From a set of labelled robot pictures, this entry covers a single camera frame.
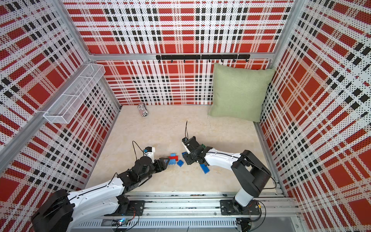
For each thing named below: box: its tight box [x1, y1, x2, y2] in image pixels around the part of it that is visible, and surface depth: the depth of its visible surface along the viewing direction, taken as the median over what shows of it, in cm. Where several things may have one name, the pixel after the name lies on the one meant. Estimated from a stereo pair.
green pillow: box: [208, 62, 276, 123], surface depth 98 cm
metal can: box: [137, 102, 149, 117], surface depth 117 cm
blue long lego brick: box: [199, 163, 211, 175], surface depth 88 cm
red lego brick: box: [168, 155, 179, 161], surface depth 92 cm
